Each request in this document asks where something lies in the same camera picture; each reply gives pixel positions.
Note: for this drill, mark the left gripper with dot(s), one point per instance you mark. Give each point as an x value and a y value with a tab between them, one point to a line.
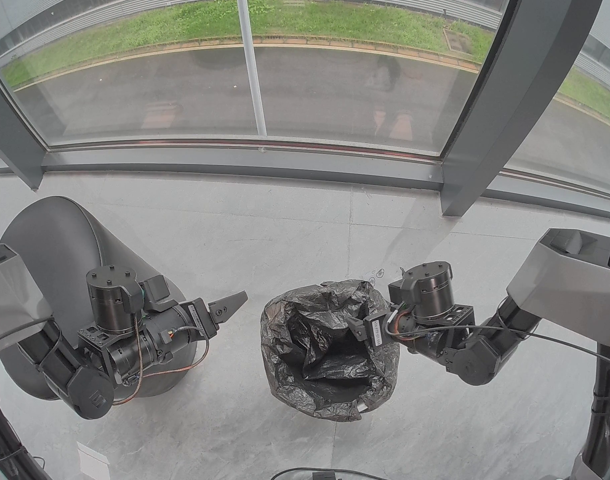
185	325

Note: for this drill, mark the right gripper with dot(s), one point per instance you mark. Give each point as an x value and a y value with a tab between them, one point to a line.
377	330

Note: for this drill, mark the black plastic bag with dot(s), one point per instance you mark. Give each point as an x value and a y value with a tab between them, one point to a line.
295	368

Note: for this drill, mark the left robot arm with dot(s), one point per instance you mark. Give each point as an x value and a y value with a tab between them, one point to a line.
15	293

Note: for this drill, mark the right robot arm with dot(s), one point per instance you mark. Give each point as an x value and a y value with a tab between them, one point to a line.
554	278

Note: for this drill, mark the window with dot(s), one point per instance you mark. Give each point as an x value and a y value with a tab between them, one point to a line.
235	160

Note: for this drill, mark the dark grey round chair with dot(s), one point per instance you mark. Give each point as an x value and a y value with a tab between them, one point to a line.
60	238

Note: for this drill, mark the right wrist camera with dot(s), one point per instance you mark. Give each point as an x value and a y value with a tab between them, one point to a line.
399	293

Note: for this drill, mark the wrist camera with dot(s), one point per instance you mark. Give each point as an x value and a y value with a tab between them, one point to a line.
157	293
399	293

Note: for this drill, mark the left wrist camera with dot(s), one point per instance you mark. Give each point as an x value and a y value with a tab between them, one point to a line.
157	293

